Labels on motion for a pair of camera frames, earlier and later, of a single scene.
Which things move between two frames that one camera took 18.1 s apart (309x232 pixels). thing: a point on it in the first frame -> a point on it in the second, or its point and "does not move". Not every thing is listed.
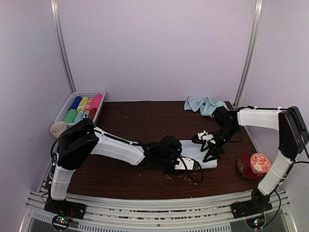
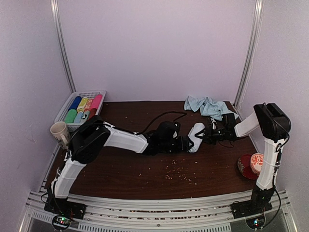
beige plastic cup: x=57 y=128 does not move
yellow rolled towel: x=82 y=104 does not move
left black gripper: x=170 y=172 -> x=185 y=143
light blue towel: x=206 y=107 does not move
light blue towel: x=192 y=150 -> x=197 y=140
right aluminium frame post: x=251 y=47 does not move
